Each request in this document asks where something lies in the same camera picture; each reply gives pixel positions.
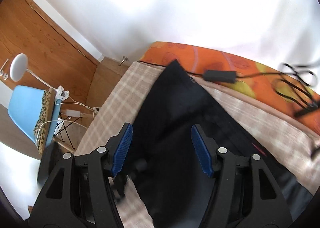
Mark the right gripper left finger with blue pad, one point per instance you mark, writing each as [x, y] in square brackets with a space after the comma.
[77, 192]

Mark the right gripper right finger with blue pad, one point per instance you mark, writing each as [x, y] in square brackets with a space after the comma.
[246, 193]

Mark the black pants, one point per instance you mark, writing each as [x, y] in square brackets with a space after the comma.
[163, 163]

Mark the plaid beige bed blanket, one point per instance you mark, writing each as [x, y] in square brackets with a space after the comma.
[285, 139]

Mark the leopard print cushion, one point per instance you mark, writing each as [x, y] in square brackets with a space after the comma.
[41, 128]

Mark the white power adapter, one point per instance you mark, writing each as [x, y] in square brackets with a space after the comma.
[71, 113]

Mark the light blue chair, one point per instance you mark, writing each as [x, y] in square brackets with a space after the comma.
[24, 110]

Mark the orange floral bed sheet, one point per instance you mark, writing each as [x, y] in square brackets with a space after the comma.
[288, 89]

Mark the white clip desk lamp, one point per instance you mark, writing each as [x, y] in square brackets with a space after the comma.
[19, 66]

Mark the wooden door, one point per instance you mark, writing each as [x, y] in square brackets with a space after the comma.
[50, 56]

